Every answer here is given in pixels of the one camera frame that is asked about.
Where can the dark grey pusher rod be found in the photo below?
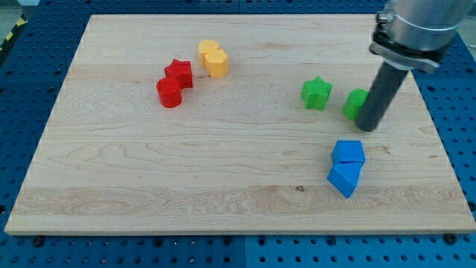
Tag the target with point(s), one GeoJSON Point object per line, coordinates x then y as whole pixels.
{"type": "Point", "coordinates": [384, 88]}

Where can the red star block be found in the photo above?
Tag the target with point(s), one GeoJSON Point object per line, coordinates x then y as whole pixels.
{"type": "Point", "coordinates": [182, 71]}

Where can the black board stopper bolt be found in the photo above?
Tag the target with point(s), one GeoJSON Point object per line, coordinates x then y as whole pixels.
{"type": "Point", "coordinates": [450, 238]}
{"type": "Point", "coordinates": [37, 241]}

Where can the light wooden board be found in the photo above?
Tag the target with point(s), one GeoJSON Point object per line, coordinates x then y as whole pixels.
{"type": "Point", "coordinates": [240, 154]}

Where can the red cylinder block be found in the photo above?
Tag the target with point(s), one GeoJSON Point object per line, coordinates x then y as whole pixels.
{"type": "Point", "coordinates": [169, 92]}

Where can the black board stopper bolt left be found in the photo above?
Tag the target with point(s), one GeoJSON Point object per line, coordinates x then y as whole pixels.
{"type": "Point", "coordinates": [37, 241]}

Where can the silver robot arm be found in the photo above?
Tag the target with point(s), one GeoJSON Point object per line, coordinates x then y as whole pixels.
{"type": "Point", "coordinates": [409, 34]}

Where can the green cylinder block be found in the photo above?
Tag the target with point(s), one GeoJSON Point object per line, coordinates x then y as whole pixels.
{"type": "Point", "coordinates": [354, 102]}

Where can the blue triangle block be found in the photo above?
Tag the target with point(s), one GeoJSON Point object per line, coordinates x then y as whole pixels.
{"type": "Point", "coordinates": [344, 177]}

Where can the yellow hexagon block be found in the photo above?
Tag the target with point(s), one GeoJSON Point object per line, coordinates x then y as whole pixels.
{"type": "Point", "coordinates": [216, 63]}

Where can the black board stopper bolt right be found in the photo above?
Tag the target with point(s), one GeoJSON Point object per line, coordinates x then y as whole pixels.
{"type": "Point", "coordinates": [450, 238]}

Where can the yellow rounded block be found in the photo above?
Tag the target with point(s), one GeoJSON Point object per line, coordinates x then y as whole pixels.
{"type": "Point", "coordinates": [205, 46]}

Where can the green star block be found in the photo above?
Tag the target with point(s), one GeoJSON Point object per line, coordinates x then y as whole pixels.
{"type": "Point", "coordinates": [315, 93]}

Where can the blue pentagon block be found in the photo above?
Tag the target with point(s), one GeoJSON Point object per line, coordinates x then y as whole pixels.
{"type": "Point", "coordinates": [348, 152]}

